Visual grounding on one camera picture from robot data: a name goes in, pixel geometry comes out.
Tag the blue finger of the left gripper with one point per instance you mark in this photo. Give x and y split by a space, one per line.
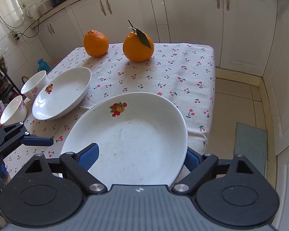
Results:
33 140

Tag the white kitchen cabinets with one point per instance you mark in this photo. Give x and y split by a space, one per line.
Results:
249 37

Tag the white wall power strip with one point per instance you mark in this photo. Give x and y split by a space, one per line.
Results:
15 35

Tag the white electric kettle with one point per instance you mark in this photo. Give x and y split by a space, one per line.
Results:
33 12

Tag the blue thermos jug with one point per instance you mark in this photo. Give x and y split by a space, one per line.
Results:
43 66

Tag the orange with green leaf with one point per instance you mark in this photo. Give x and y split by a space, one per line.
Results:
138 46

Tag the white floral plate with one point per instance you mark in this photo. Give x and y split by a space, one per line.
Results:
62 94
142 139

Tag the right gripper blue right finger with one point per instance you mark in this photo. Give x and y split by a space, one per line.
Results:
200 171

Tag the black metal shelf rack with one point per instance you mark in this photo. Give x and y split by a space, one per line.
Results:
7 86

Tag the cherry print tablecloth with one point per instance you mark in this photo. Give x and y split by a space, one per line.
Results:
183 73

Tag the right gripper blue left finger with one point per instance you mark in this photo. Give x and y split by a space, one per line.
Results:
77 165

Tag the bumpy orange without leaf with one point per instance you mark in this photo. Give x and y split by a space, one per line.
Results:
95 43

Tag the green floor mat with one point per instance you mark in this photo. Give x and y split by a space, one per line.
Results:
252 143

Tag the white rice cooker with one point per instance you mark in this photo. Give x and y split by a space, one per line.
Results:
44 6

